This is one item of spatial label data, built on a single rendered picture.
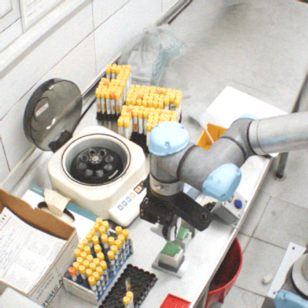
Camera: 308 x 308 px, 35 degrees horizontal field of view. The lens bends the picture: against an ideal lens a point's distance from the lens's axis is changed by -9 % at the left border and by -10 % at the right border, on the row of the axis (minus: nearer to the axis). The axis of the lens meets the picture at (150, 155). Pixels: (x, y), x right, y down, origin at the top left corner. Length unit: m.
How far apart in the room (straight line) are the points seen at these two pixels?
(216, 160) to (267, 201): 1.71
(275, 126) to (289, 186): 1.80
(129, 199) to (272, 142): 0.58
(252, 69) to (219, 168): 1.08
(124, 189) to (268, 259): 1.20
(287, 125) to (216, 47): 1.18
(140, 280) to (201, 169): 0.45
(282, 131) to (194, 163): 0.19
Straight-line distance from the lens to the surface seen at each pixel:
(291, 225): 2.63
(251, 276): 2.43
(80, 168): 1.49
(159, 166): 1.05
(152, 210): 1.17
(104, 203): 1.42
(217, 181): 0.99
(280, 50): 2.19
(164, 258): 1.35
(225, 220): 1.48
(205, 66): 2.01
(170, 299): 1.35
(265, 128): 1.03
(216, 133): 1.63
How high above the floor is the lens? 2.07
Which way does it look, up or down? 47 degrees down
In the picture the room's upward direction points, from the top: 1 degrees counter-clockwise
